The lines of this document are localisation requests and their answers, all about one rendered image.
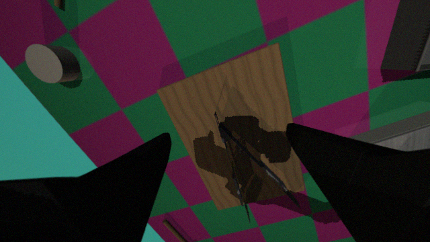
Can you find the grey cylinder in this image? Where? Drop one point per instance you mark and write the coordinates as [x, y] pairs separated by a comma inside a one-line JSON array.
[[52, 64]]

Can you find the brown wooden board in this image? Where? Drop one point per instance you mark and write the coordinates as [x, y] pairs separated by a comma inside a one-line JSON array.
[[250, 97]]

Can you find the brown flat spatula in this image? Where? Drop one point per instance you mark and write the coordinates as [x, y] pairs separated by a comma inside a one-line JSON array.
[[58, 3]]

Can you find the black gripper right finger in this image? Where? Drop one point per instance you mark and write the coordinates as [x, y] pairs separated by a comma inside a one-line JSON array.
[[380, 194]]

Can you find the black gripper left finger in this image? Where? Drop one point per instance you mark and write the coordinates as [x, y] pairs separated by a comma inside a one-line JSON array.
[[111, 203]]

